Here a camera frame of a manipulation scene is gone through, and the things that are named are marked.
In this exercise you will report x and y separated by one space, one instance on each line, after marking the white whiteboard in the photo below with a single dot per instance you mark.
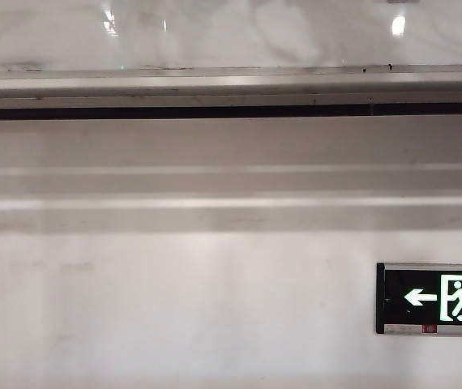
231 40

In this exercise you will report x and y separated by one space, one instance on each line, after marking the green illuminated exit sign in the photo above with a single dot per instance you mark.
417 297

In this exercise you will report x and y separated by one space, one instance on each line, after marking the aluminium whiteboard tray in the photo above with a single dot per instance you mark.
174 87

